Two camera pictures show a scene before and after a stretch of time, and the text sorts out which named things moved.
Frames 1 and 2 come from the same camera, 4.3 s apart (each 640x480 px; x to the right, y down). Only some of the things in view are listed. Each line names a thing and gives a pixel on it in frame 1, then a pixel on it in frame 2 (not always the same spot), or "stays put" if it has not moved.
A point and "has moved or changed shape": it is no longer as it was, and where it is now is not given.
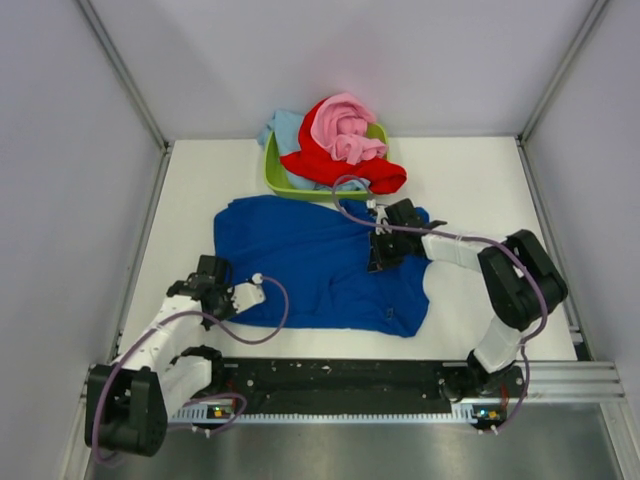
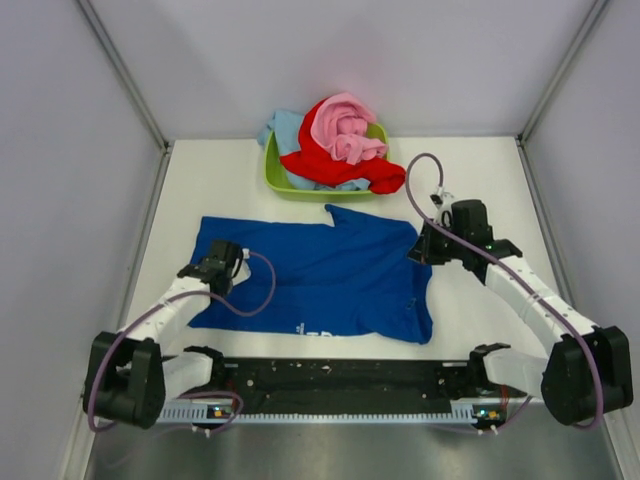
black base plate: x=349 y=385 stays put
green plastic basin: x=279 y=180 stays put
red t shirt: x=314 y=164 stays put
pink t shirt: x=340 y=122 stays put
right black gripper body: x=389 y=249 to x=444 y=248
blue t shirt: x=311 y=254 has moved or changed shape
